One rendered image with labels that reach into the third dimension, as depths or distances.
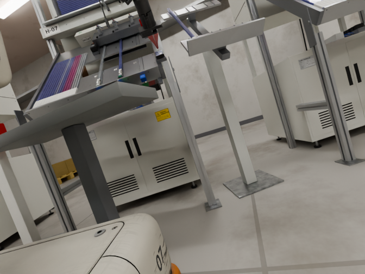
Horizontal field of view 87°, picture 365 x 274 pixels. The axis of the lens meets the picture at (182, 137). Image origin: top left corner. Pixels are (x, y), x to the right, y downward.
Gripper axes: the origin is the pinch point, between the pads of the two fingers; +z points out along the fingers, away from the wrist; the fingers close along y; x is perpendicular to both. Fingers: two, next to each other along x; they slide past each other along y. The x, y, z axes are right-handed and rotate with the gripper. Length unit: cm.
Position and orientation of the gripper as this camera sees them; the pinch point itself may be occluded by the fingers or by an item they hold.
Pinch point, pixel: (157, 46)
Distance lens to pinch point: 99.8
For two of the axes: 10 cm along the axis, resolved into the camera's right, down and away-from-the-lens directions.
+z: 2.5, 6.3, 7.3
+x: 2.1, 7.0, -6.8
